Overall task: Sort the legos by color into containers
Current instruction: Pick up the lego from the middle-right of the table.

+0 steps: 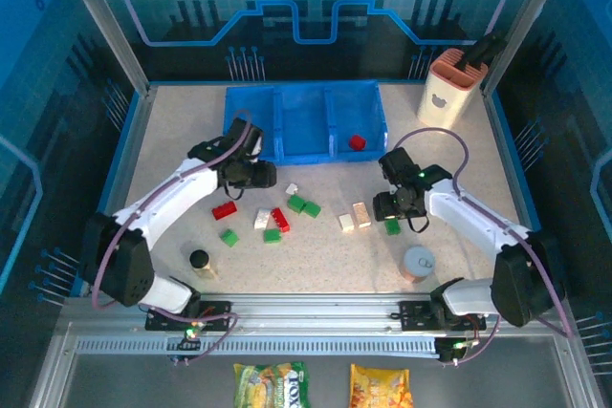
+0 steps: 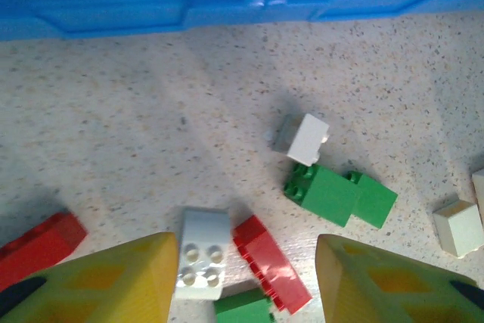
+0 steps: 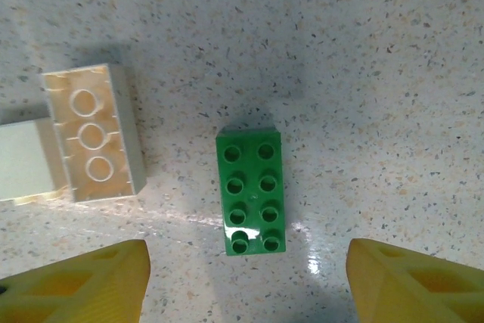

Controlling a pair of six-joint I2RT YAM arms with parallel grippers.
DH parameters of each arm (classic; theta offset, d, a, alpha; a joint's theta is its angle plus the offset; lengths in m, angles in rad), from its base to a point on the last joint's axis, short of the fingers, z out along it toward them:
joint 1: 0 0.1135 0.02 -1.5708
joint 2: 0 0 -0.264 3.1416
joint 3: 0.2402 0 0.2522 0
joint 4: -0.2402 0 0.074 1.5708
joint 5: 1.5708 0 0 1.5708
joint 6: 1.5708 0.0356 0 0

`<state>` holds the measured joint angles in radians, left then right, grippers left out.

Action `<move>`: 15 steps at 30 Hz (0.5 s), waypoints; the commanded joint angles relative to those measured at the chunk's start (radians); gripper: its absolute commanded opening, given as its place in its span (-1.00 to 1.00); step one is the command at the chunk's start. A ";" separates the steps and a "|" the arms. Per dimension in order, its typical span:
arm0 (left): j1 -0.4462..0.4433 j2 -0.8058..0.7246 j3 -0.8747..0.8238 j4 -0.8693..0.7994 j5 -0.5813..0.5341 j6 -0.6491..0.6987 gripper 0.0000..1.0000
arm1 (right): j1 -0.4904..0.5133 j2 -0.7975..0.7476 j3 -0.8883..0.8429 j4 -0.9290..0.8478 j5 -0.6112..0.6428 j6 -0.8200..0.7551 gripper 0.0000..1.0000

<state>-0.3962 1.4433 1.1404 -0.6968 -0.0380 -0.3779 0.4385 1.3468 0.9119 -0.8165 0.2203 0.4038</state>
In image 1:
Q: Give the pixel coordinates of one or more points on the aluminium mounting rail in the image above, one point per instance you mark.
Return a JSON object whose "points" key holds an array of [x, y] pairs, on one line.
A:
{"points": [[315, 305]]}

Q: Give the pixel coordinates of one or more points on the blue three-compartment bin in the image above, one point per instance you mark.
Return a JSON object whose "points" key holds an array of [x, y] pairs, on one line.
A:
{"points": [[306, 112]]}

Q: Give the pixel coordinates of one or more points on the metal pull-tab can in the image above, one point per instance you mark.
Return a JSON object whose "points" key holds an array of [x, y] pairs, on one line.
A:
{"points": [[419, 264]]}

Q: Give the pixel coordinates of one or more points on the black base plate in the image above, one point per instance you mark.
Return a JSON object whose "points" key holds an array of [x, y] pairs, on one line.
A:
{"points": [[217, 315], [416, 316]]}

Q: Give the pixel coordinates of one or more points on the green snack bag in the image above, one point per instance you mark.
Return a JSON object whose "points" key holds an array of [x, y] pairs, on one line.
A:
{"points": [[271, 386]]}

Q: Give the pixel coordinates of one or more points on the long white lego brick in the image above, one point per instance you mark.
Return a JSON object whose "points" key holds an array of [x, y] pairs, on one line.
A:
{"points": [[262, 219]]}

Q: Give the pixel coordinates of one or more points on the white pink knife block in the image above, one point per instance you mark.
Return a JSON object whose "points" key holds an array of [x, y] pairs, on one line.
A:
{"points": [[447, 97]]}

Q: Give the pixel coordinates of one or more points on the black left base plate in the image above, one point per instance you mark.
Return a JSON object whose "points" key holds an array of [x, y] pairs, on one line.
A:
{"points": [[217, 315]]}

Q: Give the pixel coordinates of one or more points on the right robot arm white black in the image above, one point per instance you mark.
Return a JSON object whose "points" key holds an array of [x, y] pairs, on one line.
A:
{"points": [[478, 217]]}

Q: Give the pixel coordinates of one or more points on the aluminium frame post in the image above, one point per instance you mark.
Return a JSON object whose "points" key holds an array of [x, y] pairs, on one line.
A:
{"points": [[100, 21], [526, 11]]}

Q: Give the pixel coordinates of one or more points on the small white lego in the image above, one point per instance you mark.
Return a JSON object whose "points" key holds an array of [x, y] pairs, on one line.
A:
{"points": [[292, 188]]}

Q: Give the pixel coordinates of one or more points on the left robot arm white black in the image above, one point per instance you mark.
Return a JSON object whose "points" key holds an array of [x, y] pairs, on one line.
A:
{"points": [[167, 193]]}

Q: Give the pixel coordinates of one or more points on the long red lego brick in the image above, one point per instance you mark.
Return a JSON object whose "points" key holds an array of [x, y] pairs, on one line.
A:
{"points": [[281, 220], [224, 210]]}

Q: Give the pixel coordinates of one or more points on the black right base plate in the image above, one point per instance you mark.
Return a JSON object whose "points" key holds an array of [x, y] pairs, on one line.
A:
{"points": [[416, 316]]}

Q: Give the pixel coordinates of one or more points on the cream square lego brick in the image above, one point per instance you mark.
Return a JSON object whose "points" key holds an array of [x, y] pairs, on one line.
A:
{"points": [[346, 222]]}

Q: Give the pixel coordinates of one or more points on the orange snack bag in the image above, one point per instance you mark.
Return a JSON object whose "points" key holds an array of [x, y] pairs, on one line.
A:
{"points": [[381, 388]]}

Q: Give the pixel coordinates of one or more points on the long tan lego brick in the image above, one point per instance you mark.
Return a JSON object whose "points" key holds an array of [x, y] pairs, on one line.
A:
{"points": [[362, 215]]}

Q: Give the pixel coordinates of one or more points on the red cube lego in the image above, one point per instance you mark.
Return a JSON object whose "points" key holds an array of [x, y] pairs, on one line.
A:
{"points": [[357, 142]]}

